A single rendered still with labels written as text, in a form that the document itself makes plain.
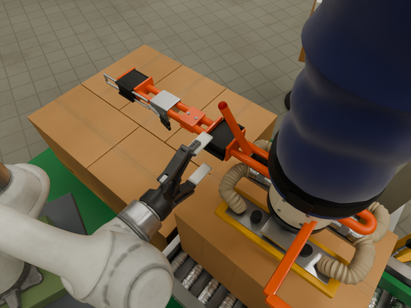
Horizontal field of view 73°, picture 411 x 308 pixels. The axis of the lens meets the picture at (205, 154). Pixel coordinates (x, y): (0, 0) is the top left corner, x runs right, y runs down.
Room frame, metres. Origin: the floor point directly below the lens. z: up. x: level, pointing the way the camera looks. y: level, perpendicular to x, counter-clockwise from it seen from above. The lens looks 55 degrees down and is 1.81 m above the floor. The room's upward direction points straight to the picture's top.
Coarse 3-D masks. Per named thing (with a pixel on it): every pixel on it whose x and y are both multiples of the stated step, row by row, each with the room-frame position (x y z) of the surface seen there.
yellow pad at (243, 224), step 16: (240, 192) 0.36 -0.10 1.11; (224, 208) 0.32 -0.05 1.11; (256, 208) 0.31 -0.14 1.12; (240, 224) 0.27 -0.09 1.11; (256, 224) 0.27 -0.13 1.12; (256, 240) 0.23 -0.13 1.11; (272, 256) 0.19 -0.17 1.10; (304, 256) 0.19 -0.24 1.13; (320, 256) 0.19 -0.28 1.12; (336, 256) 0.19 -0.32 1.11; (304, 272) 0.15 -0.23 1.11; (320, 288) 0.12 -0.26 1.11; (336, 288) 0.12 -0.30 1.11
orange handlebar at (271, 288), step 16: (144, 96) 0.63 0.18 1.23; (176, 112) 0.56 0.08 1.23; (192, 112) 0.55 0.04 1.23; (192, 128) 0.50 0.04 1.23; (240, 160) 0.40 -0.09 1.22; (304, 224) 0.22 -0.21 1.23; (352, 224) 0.22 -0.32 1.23; (368, 224) 0.22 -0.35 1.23; (304, 240) 0.19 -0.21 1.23; (288, 256) 0.16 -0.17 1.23; (288, 272) 0.13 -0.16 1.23; (272, 288) 0.10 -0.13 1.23; (272, 304) 0.07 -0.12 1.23; (288, 304) 0.07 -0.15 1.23
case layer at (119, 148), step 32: (128, 64) 1.70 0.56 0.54; (160, 64) 1.70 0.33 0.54; (64, 96) 1.37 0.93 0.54; (96, 96) 1.37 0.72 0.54; (192, 96) 1.37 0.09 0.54; (224, 96) 1.37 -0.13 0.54; (64, 128) 1.09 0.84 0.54; (96, 128) 1.09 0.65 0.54; (128, 128) 1.09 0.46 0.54; (160, 128) 1.09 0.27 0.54; (256, 128) 1.09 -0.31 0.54; (64, 160) 1.07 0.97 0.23; (96, 160) 0.86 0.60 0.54; (128, 160) 0.86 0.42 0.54; (160, 160) 0.86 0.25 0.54; (192, 160) 0.86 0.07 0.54; (128, 192) 0.66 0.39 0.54
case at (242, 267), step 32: (224, 160) 0.58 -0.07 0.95; (256, 192) 0.45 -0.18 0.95; (192, 224) 0.33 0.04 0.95; (224, 224) 0.33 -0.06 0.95; (192, 256) 0.33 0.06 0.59; (224, 256) 0.24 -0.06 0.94; (256, 256) 0.23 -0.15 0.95; (352, 256) 0.23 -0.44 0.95; (384, 256) 0.23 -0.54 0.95; (256, 288) 0.16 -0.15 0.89; (288, 288) 0.15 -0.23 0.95; (352, 288) 0.15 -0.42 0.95
